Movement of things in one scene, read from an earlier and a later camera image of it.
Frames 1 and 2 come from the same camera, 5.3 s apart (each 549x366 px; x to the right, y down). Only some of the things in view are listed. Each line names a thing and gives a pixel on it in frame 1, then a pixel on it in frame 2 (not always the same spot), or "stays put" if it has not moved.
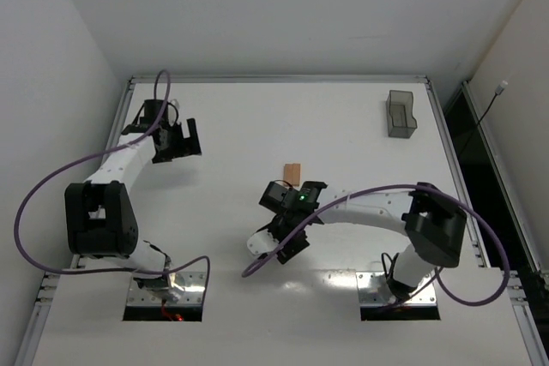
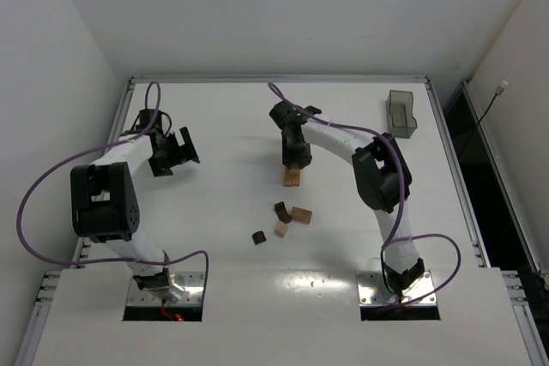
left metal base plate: x=187 y=288 stays put
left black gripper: x=181 y=148 → x=172 y=152
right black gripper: x=290 y=241 → x=296 y=159
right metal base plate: x=374 y=291 stays put
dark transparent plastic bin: x=400 y=112 stays put
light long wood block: x=295 y=174 stays put
